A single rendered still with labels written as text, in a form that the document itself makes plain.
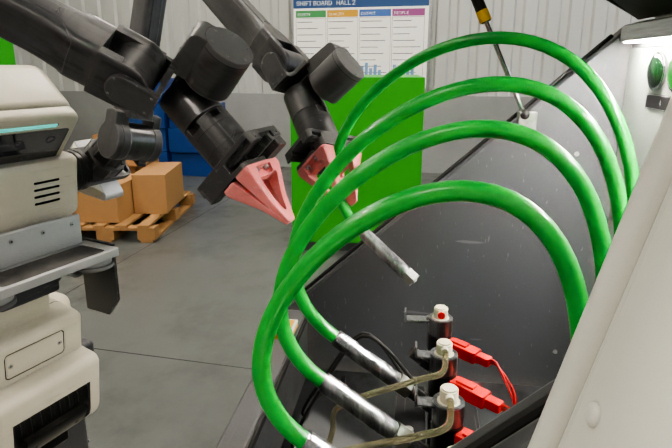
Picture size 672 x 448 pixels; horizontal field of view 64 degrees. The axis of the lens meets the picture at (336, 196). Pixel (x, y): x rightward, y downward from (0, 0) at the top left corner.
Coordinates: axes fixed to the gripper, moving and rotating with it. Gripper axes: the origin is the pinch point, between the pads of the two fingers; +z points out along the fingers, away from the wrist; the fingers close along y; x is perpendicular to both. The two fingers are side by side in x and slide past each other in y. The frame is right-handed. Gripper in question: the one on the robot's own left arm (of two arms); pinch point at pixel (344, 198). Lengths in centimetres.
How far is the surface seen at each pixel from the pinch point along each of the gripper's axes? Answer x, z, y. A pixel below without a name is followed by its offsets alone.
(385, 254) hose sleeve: 0.4, 8.7, 3.7
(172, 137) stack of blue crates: 433, -406, 229
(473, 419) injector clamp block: 0.2, 31.3, 6.3
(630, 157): -30.1, 14.9, 9.5
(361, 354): -3.0, 22.3, -10.2
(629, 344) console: -36, 33, -29
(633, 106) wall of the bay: -28.7, 0.9, 34.6
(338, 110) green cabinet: 149, -191, 196
